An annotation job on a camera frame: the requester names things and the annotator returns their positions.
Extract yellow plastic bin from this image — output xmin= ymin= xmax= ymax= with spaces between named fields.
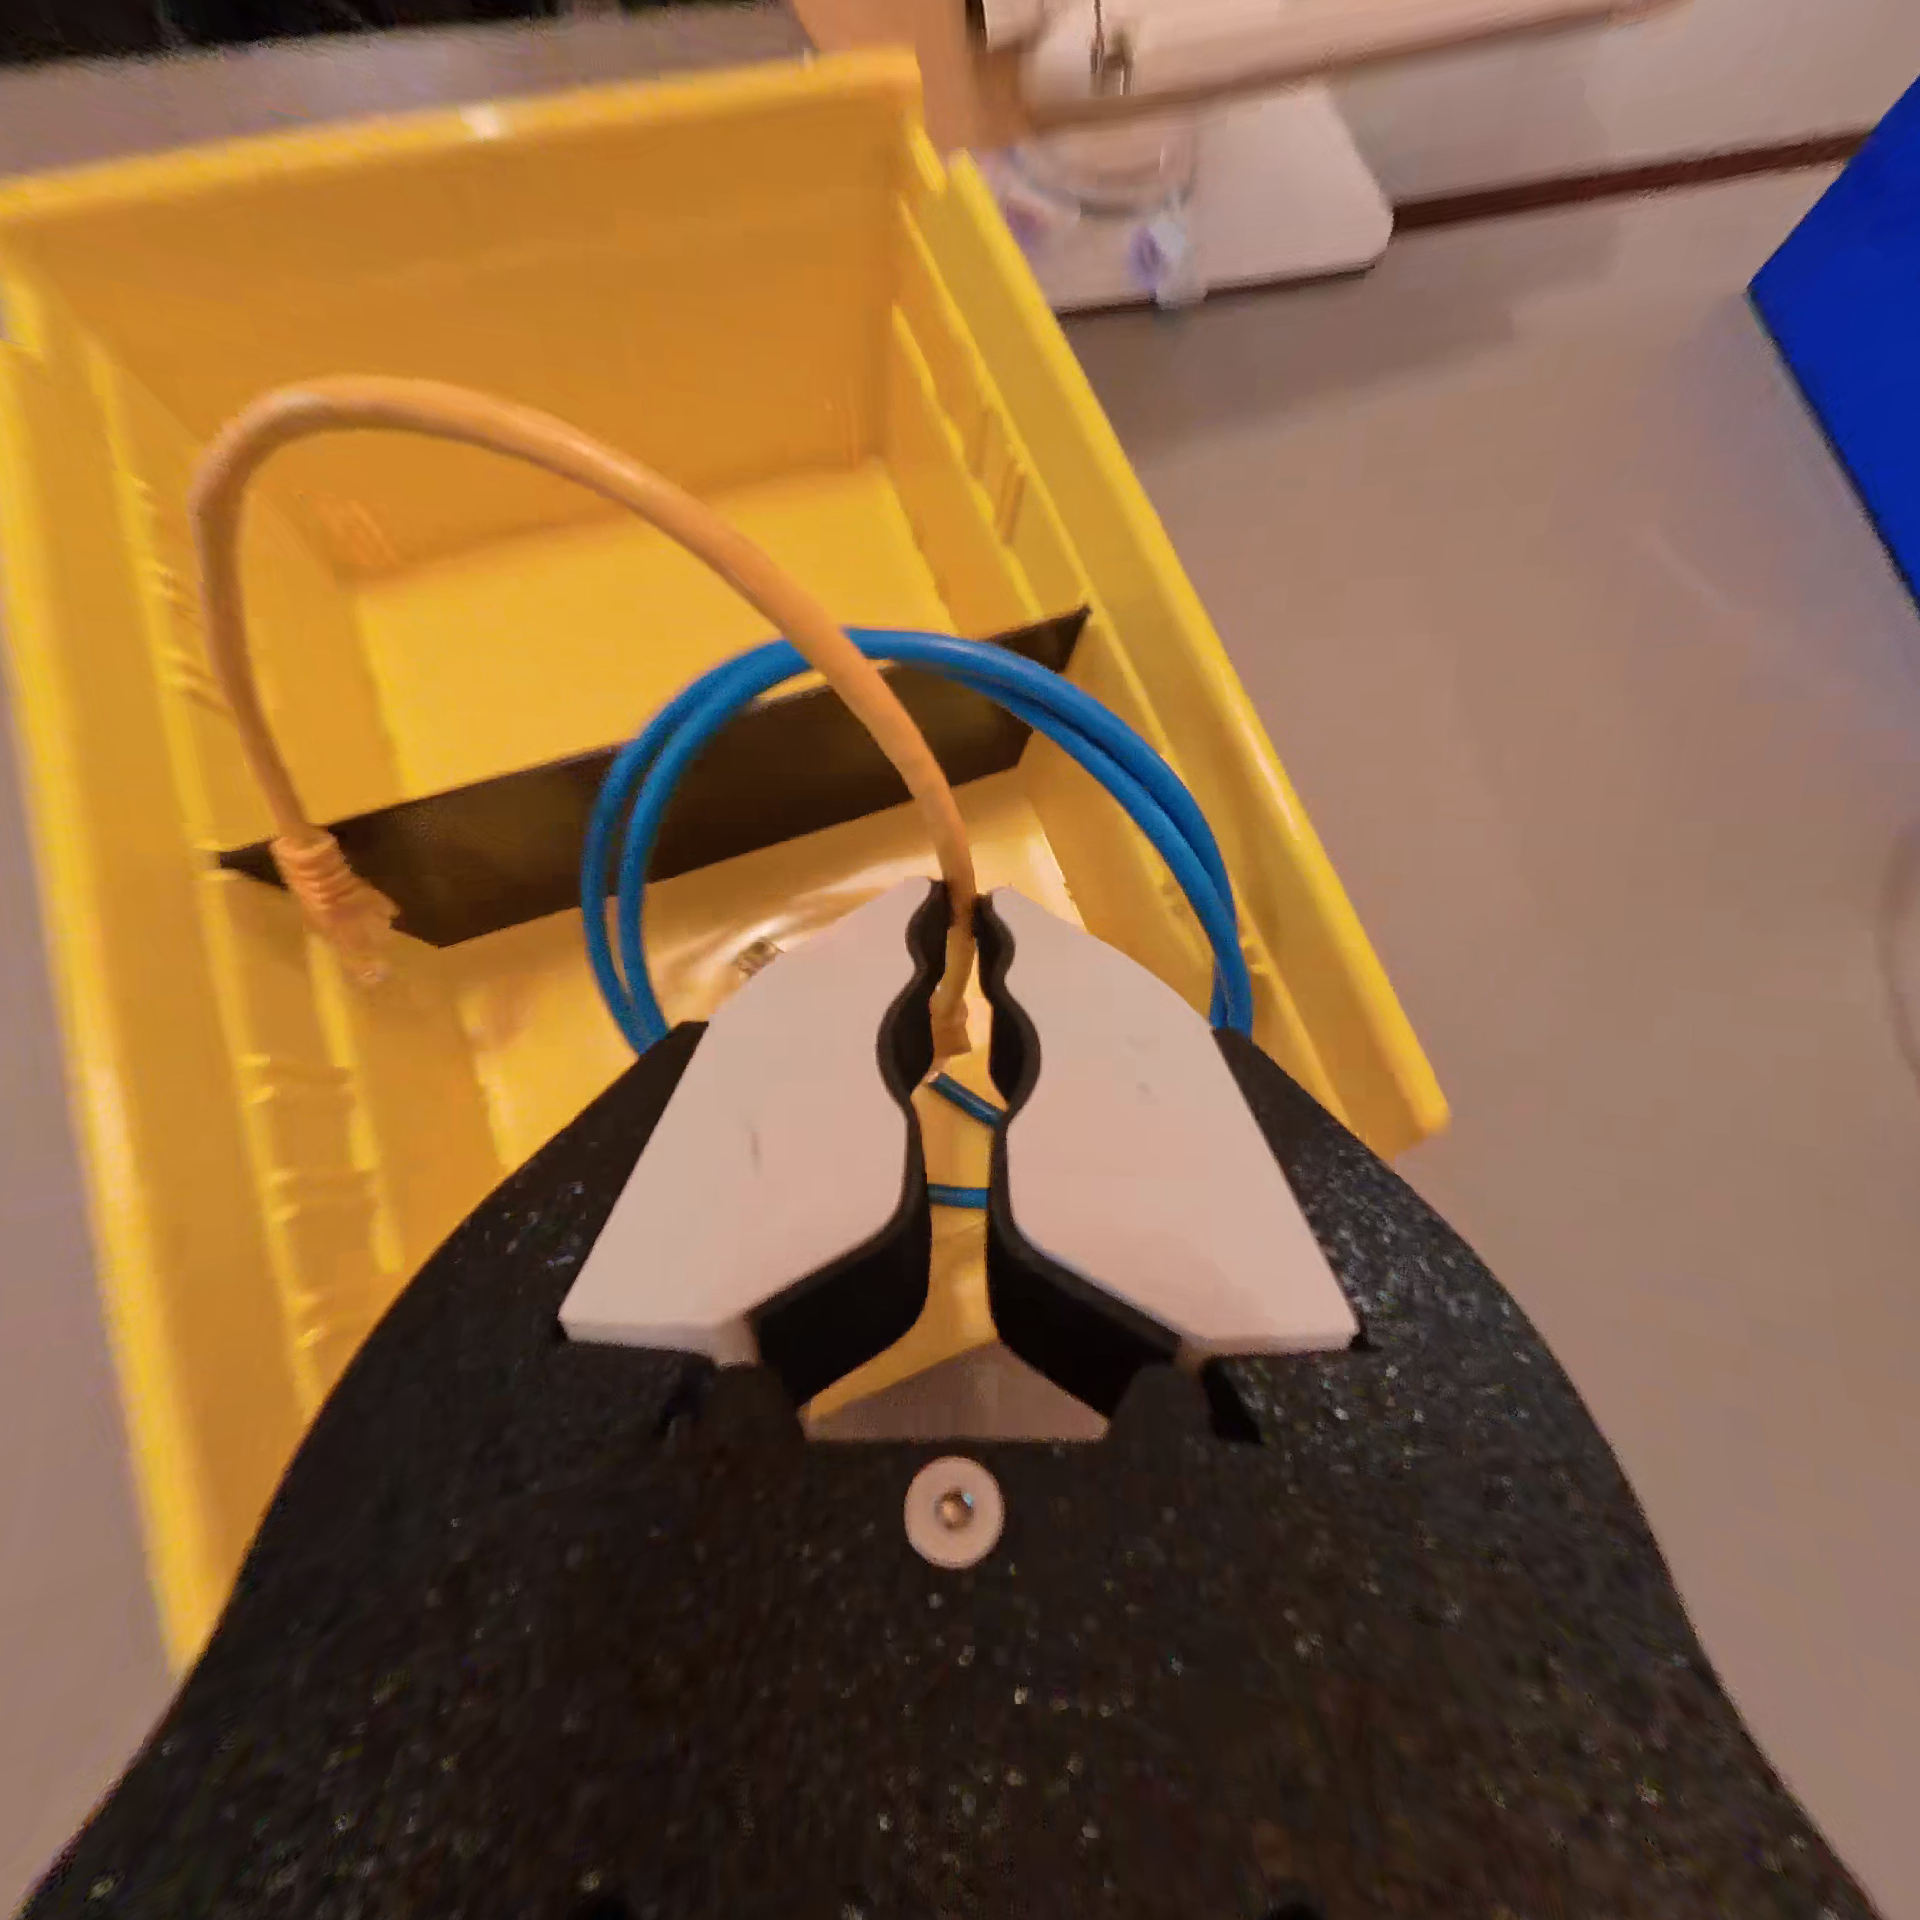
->
xmin=0 ymin=43 xmax=1452 ymax=1671

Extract blue ethernet cable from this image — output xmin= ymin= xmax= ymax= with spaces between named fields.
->
xmin=583 ymin=631 xmax=1255 ymax=1214

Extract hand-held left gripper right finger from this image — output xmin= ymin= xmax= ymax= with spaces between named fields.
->
xmin=972 ymin=889 xmax=1358 ymax=1419

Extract orange ethernet cable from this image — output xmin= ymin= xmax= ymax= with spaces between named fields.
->
xmin=193 ymin=374 xmax=995 ymax=1059

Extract black bin divider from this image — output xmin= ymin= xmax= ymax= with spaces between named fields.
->
xmin=218 ymin=608 xmax=1089 ymax=949

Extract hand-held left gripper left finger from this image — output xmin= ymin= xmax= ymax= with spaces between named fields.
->
xmin=558 ymin=876 xmax=950 ymax=1407

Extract blue plastic bin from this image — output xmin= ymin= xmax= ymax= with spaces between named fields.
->
xmin=1746 ymin=76 xmax=1920 ymax=609

